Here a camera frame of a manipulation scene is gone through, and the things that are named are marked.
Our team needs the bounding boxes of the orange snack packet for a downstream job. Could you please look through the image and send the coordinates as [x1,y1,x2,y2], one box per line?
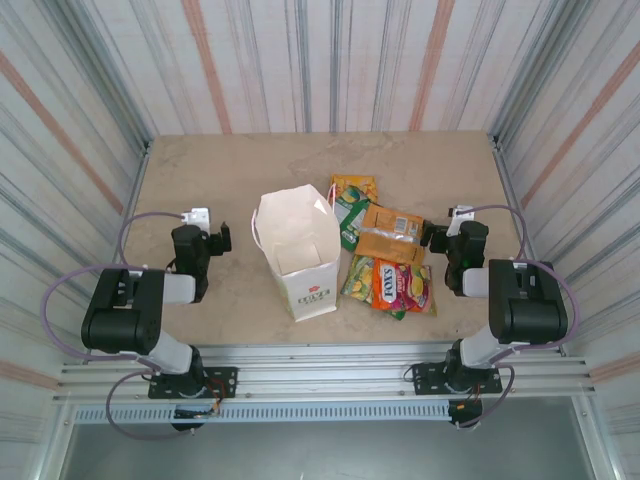
[354,202,426,266]

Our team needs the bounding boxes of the red Fox's candy bag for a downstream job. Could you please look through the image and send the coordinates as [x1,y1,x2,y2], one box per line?
[371,258,438,318]

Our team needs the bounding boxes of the white paper bag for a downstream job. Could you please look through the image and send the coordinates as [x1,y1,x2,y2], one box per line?
[251,183,343,324]

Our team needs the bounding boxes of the green Fox's candy bag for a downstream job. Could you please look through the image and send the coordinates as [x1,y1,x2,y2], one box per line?
[333,184,374,252]

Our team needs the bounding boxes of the yellow-green Fox's candy bag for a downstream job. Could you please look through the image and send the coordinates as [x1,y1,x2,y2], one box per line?
[340,253,407,322]

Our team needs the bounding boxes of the yellow snack packet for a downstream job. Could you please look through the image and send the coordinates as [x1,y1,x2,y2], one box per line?
[329,172,378,205]

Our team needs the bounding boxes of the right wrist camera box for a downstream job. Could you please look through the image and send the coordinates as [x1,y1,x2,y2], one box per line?
[446,203,475,236]

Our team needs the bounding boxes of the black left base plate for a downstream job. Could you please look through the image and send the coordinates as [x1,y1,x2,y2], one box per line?
[147,366,239,400]

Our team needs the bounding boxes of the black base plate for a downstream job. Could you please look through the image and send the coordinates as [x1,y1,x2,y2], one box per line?
[409,363,503,397]
[147,366,239,400]

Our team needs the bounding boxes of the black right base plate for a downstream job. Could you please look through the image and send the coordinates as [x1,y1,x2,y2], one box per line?
[409,363,503,397]

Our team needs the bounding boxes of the aluminium rail frame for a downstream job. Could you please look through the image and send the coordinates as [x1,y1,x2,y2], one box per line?
[51,341,597,404]

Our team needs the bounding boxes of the grey slotted cable duct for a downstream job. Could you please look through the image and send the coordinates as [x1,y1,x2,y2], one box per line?
[72,402,451,425]

